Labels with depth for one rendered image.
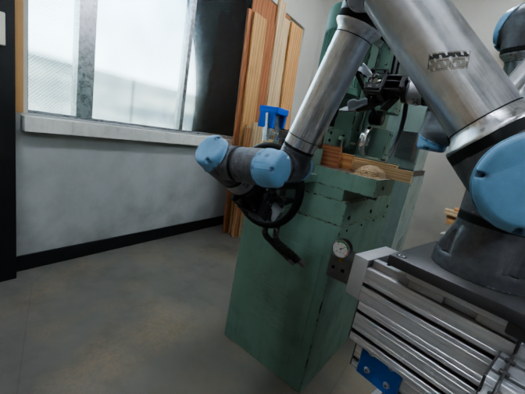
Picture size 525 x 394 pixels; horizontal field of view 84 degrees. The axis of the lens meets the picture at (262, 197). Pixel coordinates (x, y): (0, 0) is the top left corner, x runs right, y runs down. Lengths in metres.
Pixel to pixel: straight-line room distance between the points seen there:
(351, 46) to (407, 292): 0.47
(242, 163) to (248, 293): 0.89
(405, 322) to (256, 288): 0.81
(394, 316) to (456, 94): 0.40
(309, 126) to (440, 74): 0.28
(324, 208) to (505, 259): 0.64
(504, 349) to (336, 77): 0.53
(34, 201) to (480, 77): 1.96
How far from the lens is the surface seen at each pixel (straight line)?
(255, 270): 1.32
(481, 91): 0.45
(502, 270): 0.57
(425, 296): 0.61
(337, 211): 1.06
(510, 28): 1.15
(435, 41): 0.47
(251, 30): 2.81
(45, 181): 2.01
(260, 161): 0.55
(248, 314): 1.42
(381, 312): 0.66
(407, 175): 1.14
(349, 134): 1.32
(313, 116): 0.65
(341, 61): 0.65
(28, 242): 2.10
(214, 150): 0.60
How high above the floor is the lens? 0.99
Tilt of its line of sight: 13 degrees down
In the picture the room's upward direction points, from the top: 10 degrees clockwise
